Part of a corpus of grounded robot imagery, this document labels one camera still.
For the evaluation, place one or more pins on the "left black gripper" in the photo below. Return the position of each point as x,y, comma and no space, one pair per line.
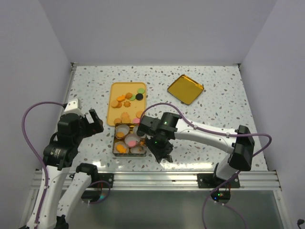
97,122

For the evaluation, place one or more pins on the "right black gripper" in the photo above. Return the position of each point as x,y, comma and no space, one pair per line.
160,153

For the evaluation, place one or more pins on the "orange flower cookie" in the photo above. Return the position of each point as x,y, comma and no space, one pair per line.
119,135

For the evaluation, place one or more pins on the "pink round cookie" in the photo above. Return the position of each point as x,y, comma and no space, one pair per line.
132,143
136,120

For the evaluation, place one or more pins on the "black sandwich cookie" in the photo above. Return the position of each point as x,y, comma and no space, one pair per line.
139,96

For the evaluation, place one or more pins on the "gold tin lid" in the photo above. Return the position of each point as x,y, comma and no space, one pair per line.
185,89

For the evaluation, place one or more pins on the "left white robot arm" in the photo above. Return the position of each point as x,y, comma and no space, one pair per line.
52,208

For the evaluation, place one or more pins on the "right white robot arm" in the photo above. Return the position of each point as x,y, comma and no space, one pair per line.
237,143

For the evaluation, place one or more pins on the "white paper cup bottom right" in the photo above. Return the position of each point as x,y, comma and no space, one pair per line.
138,150

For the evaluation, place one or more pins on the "white paper cup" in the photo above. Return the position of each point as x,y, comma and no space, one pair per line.
123,128
130,137
135,129
138,150
119,143

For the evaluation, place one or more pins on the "white paper cup top left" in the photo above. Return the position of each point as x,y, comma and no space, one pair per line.
123,128

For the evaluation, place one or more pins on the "white paper cup centre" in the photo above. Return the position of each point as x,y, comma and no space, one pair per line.
130,137

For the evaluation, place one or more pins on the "white paper cup top right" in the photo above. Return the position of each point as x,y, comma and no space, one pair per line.
135,129

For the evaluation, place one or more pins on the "white paper cup bottom left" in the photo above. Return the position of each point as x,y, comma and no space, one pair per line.
119,143

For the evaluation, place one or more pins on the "green gold cookie tin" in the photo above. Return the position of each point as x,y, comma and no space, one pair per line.
142,138

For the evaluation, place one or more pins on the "orange round cookie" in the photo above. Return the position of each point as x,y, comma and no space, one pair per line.
139,114

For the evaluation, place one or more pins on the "yellow plastic tray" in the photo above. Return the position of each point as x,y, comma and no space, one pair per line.
122,103

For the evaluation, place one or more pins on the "green round cookie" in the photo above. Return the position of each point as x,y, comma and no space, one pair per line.
141,91

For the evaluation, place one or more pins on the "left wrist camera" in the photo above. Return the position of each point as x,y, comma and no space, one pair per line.
73,106

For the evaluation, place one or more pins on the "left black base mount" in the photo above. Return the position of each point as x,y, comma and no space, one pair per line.
102,180

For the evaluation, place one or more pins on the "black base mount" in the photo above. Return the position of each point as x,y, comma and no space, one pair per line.
207,180
102,180

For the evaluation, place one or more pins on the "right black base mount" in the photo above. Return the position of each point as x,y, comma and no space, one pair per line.
207,180

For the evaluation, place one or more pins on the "aluminium rail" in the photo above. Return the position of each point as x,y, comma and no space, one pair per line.
187,181

